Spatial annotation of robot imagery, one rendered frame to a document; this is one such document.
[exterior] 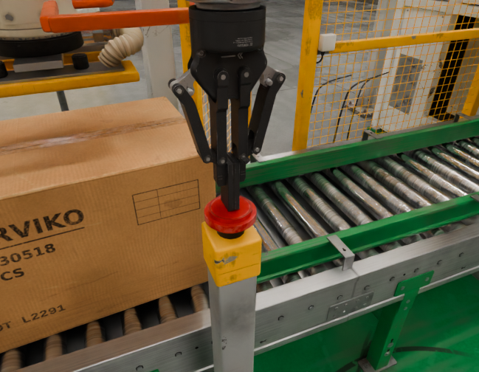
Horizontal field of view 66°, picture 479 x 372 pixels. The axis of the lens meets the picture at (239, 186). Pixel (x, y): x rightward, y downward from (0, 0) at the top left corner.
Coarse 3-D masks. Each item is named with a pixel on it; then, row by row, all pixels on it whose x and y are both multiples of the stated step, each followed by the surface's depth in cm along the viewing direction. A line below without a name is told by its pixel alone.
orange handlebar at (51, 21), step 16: (80, 0) 70; (96, 0) 71; (112, 0) 74; (48, 16) 51; (64, 16) 51; (80, 16) 51; (96, 16) 52; (112, 16) 53; (128, 16) 54; (144, 16) 54; (160, 16) 55; (176, 16) 56
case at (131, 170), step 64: (0, 128) 91; (64, 128) 91; (128, 128) 91; (0, 192) 68; (64, 192) 71; (128, 192) 77; (192, 192) 84; (0, 256) 72; (64, 256) 78; (128, 256) 86; (192, 256) 94; (0, 320) 79; (64, 320) 87
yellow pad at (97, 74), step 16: (0, 64) 64; (80, 64) 69; (96, 64) 73; (128, 64) 74; (0, 80) 64; (16, 80) 64; (32, 80) 65; (48, 80) 66; (64, 80) 66; (80, 80) 67; (96, 80) 68; (112, 80) 69; (128, 80) 70; (0, 96) 63
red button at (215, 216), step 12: (216, 204) 49; (240, 204) 49; (252, 204) 50; (204, 216) 48; (216, 216) 47; (228, 216) 47; (240, 216) 47; (252, 216) 48; (216, 228) 46; (228, 228) 46; (240, 228) 46
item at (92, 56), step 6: (66, 54) 82; (72, 54) 82; (90, 54) 83; (96, 54) 83; (0, 60) 78; (6, 60) 78; (12, 60) 78; (66, 60) 81; (90, 60) 83; (96, 60) 84; (6, 66) 78; (12, 66) 78
